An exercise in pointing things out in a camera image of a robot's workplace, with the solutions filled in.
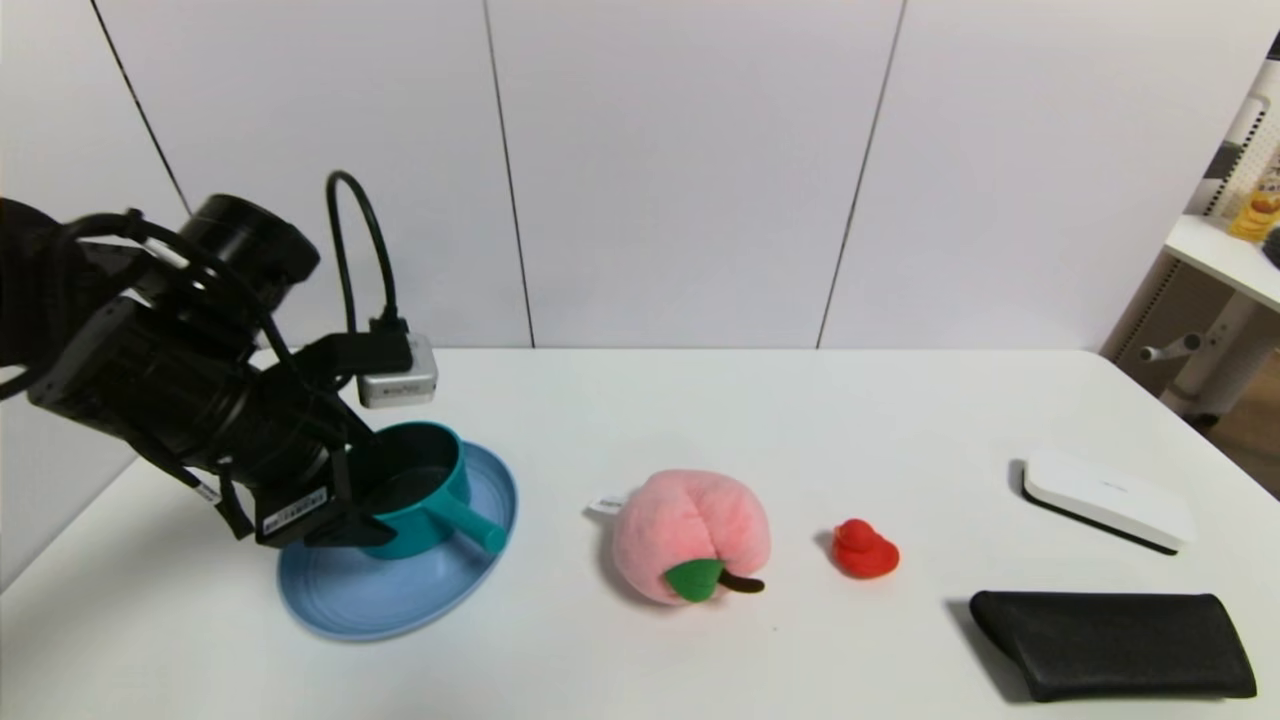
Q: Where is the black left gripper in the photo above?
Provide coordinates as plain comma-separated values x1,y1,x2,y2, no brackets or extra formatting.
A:
217,361,397,549

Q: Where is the teal saucepan with handle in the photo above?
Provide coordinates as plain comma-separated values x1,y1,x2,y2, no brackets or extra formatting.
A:
350,420,509,561

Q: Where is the blue round plate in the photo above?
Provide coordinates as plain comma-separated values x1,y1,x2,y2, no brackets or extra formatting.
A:
277,440,519,642

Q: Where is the pink plush peach toy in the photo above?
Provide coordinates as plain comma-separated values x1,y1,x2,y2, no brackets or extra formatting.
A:
585,469,772,606

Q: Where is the red rubber duck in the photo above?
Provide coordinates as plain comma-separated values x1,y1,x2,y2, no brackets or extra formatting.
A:
831,517,901,580

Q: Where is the white whiteboard eraser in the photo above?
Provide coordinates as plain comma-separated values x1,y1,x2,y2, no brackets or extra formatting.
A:
1021,452,1196,555

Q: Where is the black glasses case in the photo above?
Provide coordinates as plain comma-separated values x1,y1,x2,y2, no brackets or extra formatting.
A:
968,589,1258,702

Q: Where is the white desk with leg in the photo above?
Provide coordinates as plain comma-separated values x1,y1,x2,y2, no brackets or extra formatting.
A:
1138,215,1280,421

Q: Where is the yellow bottle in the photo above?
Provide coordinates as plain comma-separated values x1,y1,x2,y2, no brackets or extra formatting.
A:
1225,150,1280,246

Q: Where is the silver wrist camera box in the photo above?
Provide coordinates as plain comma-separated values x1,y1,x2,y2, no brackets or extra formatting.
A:
356,333,440,410

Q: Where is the black camera usb cable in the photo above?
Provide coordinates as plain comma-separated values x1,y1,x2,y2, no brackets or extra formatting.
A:
325,170,406,336

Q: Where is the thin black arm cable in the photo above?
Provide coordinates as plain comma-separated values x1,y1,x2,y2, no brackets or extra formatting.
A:
60,208,301,401

